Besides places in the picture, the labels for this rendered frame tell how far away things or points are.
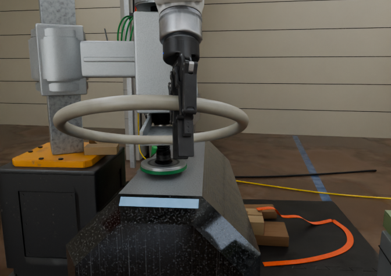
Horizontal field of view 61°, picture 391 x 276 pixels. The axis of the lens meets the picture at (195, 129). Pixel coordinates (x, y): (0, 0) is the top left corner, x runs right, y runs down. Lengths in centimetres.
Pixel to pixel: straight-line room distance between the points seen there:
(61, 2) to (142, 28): 87
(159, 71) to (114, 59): 72
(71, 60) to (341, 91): 551
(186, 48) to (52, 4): 161
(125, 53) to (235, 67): 472
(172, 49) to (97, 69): 149
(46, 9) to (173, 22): 157
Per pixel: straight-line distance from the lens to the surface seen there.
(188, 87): 62
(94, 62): 214
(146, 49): 143
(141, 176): 158
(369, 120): 703
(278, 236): 264
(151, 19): 144
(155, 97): 64
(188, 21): 68
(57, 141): 223
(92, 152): 216
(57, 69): 211
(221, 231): 135
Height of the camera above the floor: 132
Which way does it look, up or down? 11 degrees down
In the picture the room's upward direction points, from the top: straight up
